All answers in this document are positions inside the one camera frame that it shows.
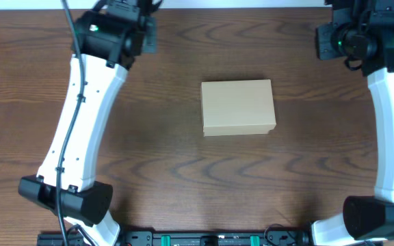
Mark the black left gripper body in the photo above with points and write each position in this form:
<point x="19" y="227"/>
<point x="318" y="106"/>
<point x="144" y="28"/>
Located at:
<point x="150" y="35"/>

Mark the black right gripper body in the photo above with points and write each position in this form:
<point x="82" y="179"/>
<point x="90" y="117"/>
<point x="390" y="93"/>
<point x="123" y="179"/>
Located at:
<point x="323" y="42"/>

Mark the cardboard box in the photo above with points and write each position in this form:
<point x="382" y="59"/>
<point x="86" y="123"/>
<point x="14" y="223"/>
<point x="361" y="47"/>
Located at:
<point x="237" y="108"/>

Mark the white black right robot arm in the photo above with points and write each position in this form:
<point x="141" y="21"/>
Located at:
<point x="362" y="33"/>

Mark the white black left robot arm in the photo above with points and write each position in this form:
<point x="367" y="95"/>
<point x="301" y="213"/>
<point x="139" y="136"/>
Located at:
<point x="106" y="41"/>

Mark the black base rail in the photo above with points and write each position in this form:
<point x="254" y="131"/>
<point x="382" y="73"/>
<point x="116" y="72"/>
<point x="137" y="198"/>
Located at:
<point x="274" y="235"/>

